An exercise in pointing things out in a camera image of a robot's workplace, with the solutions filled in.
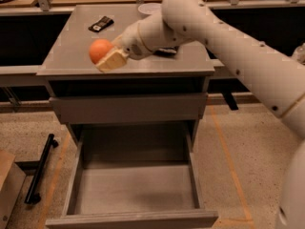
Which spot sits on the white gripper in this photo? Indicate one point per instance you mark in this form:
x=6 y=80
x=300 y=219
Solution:
x=131 y=43

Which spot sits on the orange fruit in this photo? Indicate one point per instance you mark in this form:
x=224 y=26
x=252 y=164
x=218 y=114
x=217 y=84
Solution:
x=98 y=49

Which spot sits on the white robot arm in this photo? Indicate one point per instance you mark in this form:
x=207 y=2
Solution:
x=276 y=80

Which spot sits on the grey drawer cabinet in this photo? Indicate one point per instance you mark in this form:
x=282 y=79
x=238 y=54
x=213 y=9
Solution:
x=70 y=73

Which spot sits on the closed grey top drawer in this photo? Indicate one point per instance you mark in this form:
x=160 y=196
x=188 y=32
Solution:
x=129 y=108

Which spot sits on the open grey middle drawer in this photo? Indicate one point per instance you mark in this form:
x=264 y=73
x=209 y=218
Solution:
x=134 y=177

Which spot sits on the black snack bar wrapper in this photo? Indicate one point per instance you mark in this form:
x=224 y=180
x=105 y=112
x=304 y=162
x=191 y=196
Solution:
x=101 y=24

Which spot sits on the white bowl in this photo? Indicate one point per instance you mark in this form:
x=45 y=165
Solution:
x=148 y=9

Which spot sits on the blue chip bag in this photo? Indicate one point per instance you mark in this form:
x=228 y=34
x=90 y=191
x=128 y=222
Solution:
x=167 y=51

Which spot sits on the wooden box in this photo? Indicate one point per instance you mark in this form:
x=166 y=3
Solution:
x=11 y=181

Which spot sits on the black bar handle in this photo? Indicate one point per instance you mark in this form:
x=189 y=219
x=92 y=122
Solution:
x=32 y=196

